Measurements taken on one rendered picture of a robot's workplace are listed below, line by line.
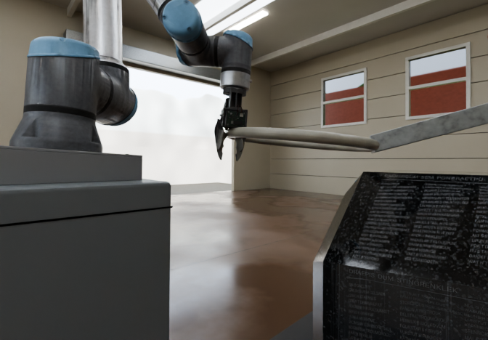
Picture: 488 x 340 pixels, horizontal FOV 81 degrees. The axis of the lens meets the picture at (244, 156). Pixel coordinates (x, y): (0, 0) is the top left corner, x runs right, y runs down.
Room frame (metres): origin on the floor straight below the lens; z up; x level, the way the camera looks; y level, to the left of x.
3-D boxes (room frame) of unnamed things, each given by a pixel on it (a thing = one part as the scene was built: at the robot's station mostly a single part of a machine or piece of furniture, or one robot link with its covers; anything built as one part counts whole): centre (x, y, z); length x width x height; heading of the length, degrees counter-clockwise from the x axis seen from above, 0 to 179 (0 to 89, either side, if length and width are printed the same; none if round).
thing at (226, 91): (0.85, 0.03, 1.05); 0.09 x 0.08 x 0.12; 11
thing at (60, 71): (0.71, 0.45, 1.10); 0.17 x 0.15 x 0.18; 176
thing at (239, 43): (0.85, 0.03, 1.22); 0.10 x 0.09 x 0.12; 86
